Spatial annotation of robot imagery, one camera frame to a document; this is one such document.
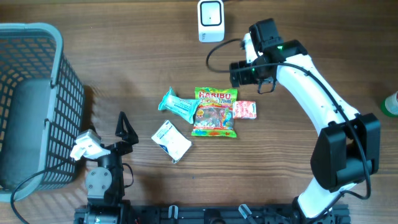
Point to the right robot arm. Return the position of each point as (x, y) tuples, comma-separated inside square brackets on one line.
[(346, 152)]

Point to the grey plastic mesh basket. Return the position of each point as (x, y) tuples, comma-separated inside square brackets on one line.
[(42, 103)]

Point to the white barcode scanner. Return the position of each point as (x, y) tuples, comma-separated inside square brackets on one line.
[(211, 20)]

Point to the Haribo gummy candy bag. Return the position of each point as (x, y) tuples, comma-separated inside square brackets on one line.
[(214, 115)]

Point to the green lid jar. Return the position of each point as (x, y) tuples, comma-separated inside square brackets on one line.
[(390, 105)]

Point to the white plaster pack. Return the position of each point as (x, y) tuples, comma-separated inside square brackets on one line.
[(171, 141)]

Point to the teal snack pack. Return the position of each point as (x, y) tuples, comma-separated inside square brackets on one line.
[(185, 108)]

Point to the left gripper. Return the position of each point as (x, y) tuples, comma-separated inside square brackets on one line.
[(130, 137)]

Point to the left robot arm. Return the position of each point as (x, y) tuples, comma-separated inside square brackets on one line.
[(105, 184)]

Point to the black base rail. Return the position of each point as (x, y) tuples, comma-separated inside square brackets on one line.
[(278, 213)]

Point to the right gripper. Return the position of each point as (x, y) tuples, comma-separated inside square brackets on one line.
[(244, 76)]

